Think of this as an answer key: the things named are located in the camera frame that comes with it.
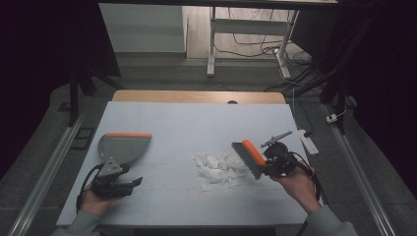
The white panel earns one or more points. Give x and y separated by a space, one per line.
141 29

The person's right hand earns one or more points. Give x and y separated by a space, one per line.
303 187

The black table grommet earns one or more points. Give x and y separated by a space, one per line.
232 102

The aluminium rail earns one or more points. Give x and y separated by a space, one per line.
46 173
357 170

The grey dustpan with orange edge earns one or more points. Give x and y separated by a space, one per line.
126 146

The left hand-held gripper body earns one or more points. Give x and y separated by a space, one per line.
109 188

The white power strip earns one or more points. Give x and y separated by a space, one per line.
309 144

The small white adapter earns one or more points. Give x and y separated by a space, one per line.
331 118

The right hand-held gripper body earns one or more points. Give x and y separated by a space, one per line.
282 162

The black metal stand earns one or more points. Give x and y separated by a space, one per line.
74 95
341 98

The pile of white paper scraps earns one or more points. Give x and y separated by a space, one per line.
218 168

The black rectangular floor frame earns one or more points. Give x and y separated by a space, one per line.
73 144

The person's left hand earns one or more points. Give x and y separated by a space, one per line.
95 203

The white desk frame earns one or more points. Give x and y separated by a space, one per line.
249 27

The pale blue table board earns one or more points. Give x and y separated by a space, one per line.
183 121

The dark curtain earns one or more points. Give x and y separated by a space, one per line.
39 49
387 82

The wooden table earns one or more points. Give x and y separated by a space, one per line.
183 96

